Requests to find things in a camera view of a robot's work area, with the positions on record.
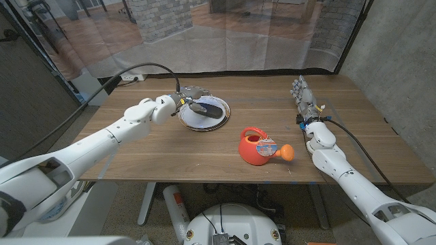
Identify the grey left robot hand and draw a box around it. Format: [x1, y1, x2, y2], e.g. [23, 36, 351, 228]
[173, 85, 212, 115]

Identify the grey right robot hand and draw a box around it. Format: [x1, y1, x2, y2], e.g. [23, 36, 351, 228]
[290, 75, 324, 122]

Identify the dark grey glasses case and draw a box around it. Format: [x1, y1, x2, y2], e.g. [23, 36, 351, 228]
[193, 101, 224, 120]

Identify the white robot shoulder cover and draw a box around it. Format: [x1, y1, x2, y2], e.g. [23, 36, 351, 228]
[0, 236, 137, 245]

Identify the white paper plate gold rim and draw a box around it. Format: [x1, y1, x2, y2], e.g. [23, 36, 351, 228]
[178, 95, 231, 131]

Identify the orange toy watering can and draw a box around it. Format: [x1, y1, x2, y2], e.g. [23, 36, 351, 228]
[238, 126, 296, 167]

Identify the printed room backdrop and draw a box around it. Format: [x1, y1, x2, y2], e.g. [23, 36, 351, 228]
[6, 0, 367, 81]

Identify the white power strip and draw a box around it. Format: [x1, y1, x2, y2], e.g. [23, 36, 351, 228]
[121, 74, 148, 82]

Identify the black backdrop stand pole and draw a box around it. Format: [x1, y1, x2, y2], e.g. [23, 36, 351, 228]
[0, 0, 88, 110]
[333, 0, 375, 75]

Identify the white cabinet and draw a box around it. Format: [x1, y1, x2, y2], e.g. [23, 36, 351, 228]
[70, 69, 110, 106]

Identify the grey table leg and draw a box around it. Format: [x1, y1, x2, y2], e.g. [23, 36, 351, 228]
[137, 182, 157, 227]
[308, 184, 330, 231]

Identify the white cylinder orange label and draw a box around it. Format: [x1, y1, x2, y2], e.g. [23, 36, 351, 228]
[162, 184, 191, 243]

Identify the white round robot torso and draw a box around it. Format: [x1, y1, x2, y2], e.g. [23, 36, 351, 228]
[183, 203, 283, 245]

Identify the person in blue jeans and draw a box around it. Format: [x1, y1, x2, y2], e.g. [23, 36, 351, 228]
[33, 195, 71, 224]

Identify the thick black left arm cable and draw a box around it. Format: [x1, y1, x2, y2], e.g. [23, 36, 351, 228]
[0, 62, 181, 167]

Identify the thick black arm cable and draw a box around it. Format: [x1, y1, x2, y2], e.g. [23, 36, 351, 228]
[322, 116, 411, 205]
[0, 62, 181, 167]

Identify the black power cord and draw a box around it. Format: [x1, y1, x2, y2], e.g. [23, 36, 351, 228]
[115, 77, 139, 88]

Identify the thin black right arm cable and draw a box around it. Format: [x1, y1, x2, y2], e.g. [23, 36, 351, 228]
[302, 131, 372, 227]

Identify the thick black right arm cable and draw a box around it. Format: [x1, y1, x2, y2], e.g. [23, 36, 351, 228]
[322, 116, 411, 205]

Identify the black floor cable bundle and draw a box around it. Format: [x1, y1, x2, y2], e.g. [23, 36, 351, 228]
[202, 183, 285, 222]

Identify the black wall hook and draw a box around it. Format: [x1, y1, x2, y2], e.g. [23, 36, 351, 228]
[0, 29, 20, 43]

